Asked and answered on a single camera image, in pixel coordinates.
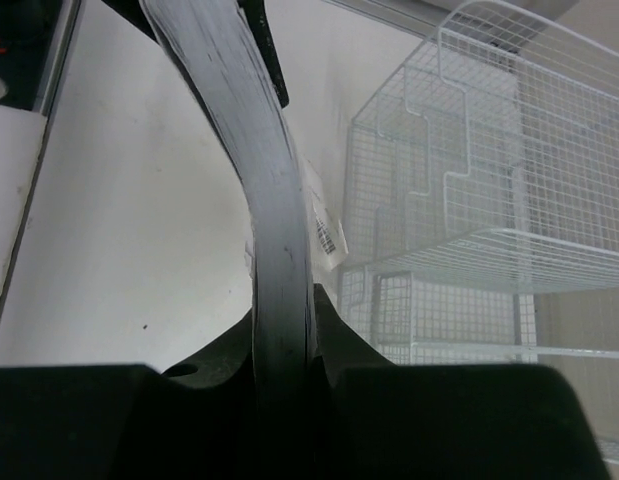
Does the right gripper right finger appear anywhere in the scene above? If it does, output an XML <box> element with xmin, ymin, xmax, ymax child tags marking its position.
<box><xmin>313</xmin><ymin>285</ymin><xmax>609</xmax><ymax>479</ymax></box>

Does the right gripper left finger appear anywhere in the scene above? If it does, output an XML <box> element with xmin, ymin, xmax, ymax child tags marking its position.
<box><xmin>0</xmin><ymin>319</ymin><xmax>255</xmax><ymax>479</ymax></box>

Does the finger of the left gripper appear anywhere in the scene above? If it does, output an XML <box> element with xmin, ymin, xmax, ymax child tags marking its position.
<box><xmin>238</xmin><ymin>0</ymin><xmax>289</xmax><ymax>108</ymax></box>

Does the grey white booklet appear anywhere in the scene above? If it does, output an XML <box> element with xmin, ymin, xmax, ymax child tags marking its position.
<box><xmin>140</xmin><ymin>1</ymin><xmax>317</xmax><ymax>411</ymax></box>

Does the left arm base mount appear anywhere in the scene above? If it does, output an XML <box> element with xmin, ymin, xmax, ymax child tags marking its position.
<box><xmin>0</xmin><ymin>1</ymin><xmax>64</xmax><ymax>111</ymax></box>

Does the white wire mesh organizer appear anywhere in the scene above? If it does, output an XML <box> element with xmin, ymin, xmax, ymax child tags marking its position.
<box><xmin>338</xmin><ymin>1</ymin><xmax>619</xmax><ymax>479</ymax></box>

